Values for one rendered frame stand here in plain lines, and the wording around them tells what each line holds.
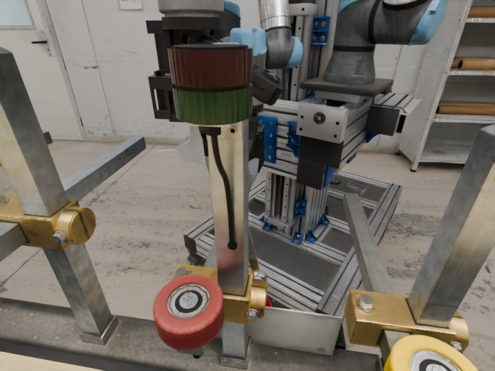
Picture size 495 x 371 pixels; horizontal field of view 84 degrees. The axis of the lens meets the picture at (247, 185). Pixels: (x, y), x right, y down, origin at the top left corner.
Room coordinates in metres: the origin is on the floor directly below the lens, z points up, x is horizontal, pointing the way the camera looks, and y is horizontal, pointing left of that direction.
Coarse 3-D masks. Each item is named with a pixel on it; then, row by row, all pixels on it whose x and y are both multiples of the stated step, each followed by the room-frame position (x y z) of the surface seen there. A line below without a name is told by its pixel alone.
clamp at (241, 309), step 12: (180, 264) 0.30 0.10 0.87; (216, 276) 0.28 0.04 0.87; (252, 276) 0.28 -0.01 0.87; (252, 288) 0.26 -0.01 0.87; (264, 288) 0.26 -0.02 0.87; (228, 300) 0.24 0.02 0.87; (240, 300) 0.24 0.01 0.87; (252, 300) 0.24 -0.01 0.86; (264, 300) 0.24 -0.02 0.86; (228, 312) 0.24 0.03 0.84; (240, 312) 0.24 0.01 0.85; (252, 312) 0.23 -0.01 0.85; (264, 312) 0.25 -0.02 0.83
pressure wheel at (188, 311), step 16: (176, 288) 0.23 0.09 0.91; (192, 288) 0.23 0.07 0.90; (208, 288) 0.23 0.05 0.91; (160, 304) 0.21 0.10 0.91; (176, 304) 0.21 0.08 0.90; (192, 304) 0.21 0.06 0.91; (208, 304) 0.21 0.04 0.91; (160, 320) 0.19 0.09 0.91; (176, 320) 0.19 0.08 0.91; (192, 320) 0.19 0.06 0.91; (208, 320) 0.19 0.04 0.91; (160, 336) 0.18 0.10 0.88; (176, 336) 0.17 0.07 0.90; (192, 336) 0.17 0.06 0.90; (208, 336) 0.18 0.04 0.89
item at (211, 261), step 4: (248, 176) 0.61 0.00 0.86; (248, 180) 0.58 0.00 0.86; (248, 184) 0.57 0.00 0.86; (248, 188) 0.56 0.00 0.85; (248, 192) 0.56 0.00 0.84; (248, 196) 0.56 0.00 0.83; (212, 244) 0.36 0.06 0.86; (212, 248) 0.35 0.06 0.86; (212, 252) 0.34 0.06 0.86; (208, 256) 0.33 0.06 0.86; (212, 256) 0.33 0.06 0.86; (208, 260) 0.32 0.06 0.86; (212, 260) 0.32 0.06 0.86; (216, 260) 0.32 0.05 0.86; (208, 264) 0.31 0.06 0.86; (212, 264) 0.31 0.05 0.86; (216, 264) 0.31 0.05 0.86; (200, 348) 0.19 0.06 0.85; (204, 348) 0.20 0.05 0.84; (180, 352) 0.19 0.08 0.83; (184, 352) 0.19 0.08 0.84; (188, 352) 0.19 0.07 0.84; (192, 352) 0.19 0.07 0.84; (196, 352) 0.19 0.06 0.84; (200, 352) 0.19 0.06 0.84
